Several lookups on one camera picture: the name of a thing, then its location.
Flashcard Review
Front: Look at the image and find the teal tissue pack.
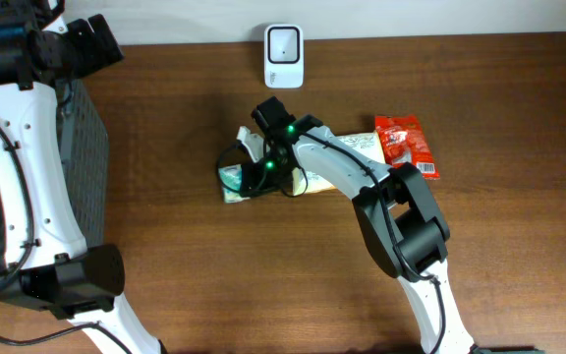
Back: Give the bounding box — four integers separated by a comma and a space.
218, 164, 248, 204

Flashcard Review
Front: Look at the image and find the red snack packet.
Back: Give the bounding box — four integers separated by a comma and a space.
374, 115, 440, 180

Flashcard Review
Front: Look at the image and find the white barcode scanner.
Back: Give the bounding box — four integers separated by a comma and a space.
263, 24, 305, 89

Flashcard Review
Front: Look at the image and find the grey plastic mesh basket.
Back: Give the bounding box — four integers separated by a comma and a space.
0, 81, 109, 272

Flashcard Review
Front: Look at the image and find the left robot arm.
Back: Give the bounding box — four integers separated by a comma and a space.
0, 1, 164, 353

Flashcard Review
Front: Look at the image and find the beige snack bag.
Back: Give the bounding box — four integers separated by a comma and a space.
293, 130, 389, 199

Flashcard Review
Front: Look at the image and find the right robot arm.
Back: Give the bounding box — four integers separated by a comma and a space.
237, 97, 479, 353

